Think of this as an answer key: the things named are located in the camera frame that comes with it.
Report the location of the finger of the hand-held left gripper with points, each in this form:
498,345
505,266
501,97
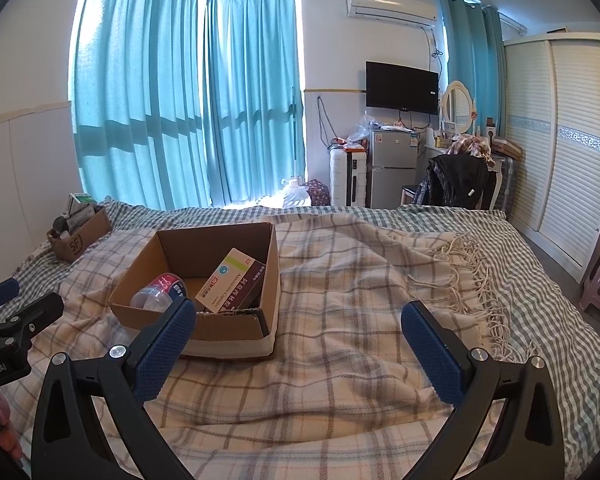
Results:
2,291
35,312

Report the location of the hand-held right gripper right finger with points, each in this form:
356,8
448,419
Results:
432,350

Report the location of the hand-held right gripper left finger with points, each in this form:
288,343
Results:
162,350

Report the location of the clear bottle with red label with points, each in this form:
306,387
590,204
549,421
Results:
155,292

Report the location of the large cardboard box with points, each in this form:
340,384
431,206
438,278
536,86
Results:
235,330

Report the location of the white green medicine box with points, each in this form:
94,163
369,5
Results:
230,277

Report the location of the person's left hand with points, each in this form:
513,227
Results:
7,425

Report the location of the small cardboard box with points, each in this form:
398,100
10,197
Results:
80,242

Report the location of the grey round container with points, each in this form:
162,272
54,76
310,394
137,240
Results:
61,225

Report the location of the beige plaid fringed blanket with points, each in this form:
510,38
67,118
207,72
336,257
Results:
350,300

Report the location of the white green carton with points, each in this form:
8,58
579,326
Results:
80,201

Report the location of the bed with checked sheet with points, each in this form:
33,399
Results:
540,270

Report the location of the wooden chair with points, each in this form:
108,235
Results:
409,194

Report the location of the black jacket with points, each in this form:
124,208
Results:
455,177

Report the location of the grey suitcase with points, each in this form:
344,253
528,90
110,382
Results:
509,180

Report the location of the silver small fridge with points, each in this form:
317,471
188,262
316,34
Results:
392,167

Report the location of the white hard suitcase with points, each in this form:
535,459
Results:
347,177

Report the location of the maroon dotted bag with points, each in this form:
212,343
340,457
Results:
319,192

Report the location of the white plastic bag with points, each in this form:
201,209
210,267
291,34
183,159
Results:
296,192

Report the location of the floral cloth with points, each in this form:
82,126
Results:
472,146

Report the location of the flat brown cardboard box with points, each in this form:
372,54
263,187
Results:
507,146

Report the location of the orange red packet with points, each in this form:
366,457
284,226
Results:
351,145

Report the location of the clear plastic bag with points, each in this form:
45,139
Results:
361,130

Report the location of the teal window curtain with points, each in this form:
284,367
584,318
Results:
461,45
494,65
252,100
140,95

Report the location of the white slatted wardrobe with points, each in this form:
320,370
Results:
560,145

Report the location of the white oval mirror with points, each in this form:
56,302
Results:
457,106

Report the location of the white air conditioner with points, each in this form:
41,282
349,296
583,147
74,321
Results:
387,4

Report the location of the black wall television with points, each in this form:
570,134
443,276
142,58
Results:
401,87

